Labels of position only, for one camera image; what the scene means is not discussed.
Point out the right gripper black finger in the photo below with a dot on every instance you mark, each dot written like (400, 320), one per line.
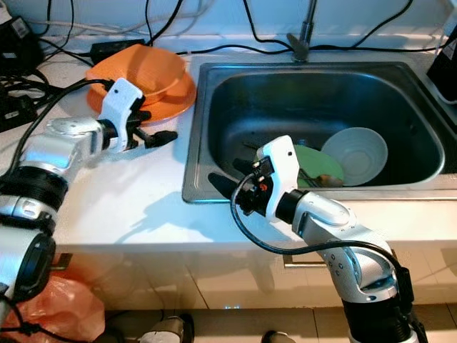
(245, 166)
(225, 187)

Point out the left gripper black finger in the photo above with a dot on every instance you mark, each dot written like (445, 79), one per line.
(164, 139)

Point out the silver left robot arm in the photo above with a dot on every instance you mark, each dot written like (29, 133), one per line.
(68, 139)

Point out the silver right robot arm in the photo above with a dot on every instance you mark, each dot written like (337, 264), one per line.
(328, 218)

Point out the orange plastic plate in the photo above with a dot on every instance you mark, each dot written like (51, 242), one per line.
(175, 103)

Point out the stainless steel sink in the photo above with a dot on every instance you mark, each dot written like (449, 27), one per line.
(257, 96)

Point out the green plastic plate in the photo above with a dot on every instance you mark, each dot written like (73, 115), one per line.
(318, 163)

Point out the small brown object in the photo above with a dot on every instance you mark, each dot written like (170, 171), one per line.
(330, 181)

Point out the flat black power adapter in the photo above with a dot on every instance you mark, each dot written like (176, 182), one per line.
(114, 48)

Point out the white base cabinet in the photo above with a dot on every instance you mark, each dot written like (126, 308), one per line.
(221, 282)

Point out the pale grey bowl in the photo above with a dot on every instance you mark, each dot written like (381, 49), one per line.
(360, 153)

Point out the black power strip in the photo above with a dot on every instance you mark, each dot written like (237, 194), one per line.
(16, 107)

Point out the grey metal faucet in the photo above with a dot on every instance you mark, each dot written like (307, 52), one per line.
(303, 39)

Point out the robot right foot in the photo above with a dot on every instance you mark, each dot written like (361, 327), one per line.
(278, 338)

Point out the black box device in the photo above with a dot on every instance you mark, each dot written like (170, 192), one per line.
(18, 50)

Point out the black device white label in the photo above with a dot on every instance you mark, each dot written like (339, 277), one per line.
(444, 75)

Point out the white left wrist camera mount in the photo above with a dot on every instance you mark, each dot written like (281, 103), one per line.
(121, 103)

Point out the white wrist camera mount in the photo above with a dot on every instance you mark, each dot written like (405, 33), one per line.
(282, 161)
(121, 103)

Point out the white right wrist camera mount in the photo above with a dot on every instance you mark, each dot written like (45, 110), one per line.
(282, 161)

